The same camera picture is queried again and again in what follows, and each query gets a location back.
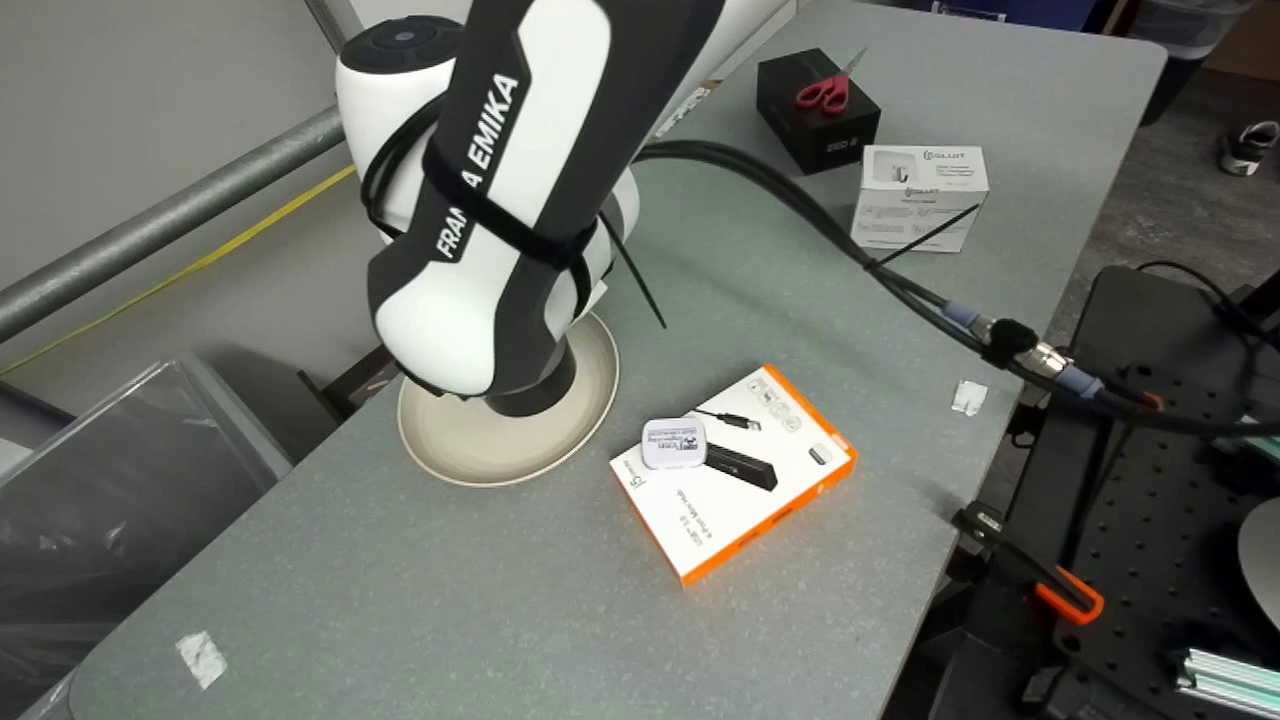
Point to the grey round disc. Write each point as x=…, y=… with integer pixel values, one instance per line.
x=1263, y=556

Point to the dark grey plastic case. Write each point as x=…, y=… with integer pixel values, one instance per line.
x=120, y=515

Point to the aluminium extrusion bar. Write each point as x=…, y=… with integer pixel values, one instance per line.
x=1231, y=679

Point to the grey metal pipe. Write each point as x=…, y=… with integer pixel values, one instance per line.
x=173, y=220

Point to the grey diagonal metal strut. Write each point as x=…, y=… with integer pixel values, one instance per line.
x=330, y=16

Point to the orange and white flat box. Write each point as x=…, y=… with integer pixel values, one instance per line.
x=744, y=499

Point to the white cardboard box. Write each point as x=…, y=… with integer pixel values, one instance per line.
x=923, y=185

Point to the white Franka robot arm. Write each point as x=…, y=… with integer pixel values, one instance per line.
x=465, y=265

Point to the black perforated breadboard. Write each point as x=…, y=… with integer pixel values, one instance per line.
x=1135, y=532

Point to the beige round plate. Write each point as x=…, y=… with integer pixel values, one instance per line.
x=506, y=444

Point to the orange tipped black clamp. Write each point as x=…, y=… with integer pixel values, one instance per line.
x=1028, y=564
x=1135, y=400

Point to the black cube box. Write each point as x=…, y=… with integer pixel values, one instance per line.
x=816, y=123

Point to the grey and white shoe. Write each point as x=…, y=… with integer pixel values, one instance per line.
x=1250, y=147

